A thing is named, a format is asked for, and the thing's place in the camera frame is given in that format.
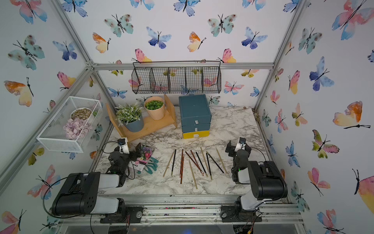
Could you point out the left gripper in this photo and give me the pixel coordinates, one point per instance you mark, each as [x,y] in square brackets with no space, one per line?
[134,156]

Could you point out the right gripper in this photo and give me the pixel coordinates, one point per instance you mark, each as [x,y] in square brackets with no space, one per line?
[231,148]

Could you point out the black pencil diagonal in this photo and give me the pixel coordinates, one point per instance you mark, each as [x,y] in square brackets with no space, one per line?
[215,162]

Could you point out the black pencil vertical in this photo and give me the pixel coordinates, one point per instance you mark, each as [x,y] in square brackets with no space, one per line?
[208,163]

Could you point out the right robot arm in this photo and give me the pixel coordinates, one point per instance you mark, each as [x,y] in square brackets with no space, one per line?
[265,180]

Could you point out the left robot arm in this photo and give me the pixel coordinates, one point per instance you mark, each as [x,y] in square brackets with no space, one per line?
[79,193]

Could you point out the yellow bottom drawer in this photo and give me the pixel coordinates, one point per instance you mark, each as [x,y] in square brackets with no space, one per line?
[196,134]

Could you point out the teal drawer cabinet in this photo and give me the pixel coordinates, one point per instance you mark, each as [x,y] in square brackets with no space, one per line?
[194,109]

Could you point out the wooden shelf stand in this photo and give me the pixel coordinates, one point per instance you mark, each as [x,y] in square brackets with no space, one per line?
[150,125]

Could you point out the yellow pencil far left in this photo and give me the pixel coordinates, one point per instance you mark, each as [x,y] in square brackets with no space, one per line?
[171,157]

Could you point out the blue pot white-flowered plant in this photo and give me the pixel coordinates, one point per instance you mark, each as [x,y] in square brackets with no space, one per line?
[130,116]

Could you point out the red pencil diagonal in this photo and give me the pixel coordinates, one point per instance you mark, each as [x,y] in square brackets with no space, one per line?
[192,160]
[196,162]

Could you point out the red pencil long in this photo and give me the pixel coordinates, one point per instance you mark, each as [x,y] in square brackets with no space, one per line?
[181,179]

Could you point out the red pencil beside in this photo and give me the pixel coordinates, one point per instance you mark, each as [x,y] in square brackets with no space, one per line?
[182,165]

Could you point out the peach pot green plant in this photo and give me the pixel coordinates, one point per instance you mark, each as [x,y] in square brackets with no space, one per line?
[155,106]

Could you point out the pink artificial flowers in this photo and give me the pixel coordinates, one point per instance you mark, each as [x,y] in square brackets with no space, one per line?
[76,129]

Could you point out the bowl of pebbles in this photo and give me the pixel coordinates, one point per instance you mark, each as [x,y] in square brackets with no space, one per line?
[81,113]

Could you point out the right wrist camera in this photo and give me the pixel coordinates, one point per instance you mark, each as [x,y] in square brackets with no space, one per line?
[241,144]

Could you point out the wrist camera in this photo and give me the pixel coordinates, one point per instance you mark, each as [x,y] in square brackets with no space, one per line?
[123,145]
[241,144]

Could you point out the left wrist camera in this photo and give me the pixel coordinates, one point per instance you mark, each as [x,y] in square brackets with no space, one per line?
[123,145]

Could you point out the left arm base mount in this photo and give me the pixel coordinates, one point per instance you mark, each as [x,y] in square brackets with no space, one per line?
[124,215]

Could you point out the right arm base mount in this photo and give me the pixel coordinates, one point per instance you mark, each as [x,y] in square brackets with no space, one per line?
[234,213]

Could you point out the white mesh wall basket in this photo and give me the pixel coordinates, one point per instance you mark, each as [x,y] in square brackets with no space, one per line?
[53,138]

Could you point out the black wire wall basket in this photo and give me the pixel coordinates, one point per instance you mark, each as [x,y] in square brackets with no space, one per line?
[176,77]

